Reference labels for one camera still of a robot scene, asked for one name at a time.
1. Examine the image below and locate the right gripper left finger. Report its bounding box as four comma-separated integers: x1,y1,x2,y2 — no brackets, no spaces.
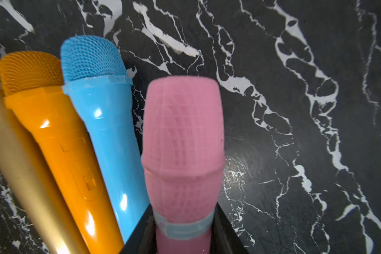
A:
120,205,156,254

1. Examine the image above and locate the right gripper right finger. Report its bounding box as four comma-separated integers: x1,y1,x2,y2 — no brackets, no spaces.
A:
211,203,249,254

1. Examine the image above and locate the pink toy microphone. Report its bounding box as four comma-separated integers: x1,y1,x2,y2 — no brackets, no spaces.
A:
141,76,225,254

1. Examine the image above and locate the gold toy microphone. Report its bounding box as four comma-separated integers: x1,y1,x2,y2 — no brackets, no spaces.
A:
0,81,89,254

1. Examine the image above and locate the blue toy microphone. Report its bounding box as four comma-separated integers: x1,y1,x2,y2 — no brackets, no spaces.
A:
60,36,150,241

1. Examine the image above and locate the orange toy microphone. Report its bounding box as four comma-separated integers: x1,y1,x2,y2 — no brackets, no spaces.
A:
0,51,124,254

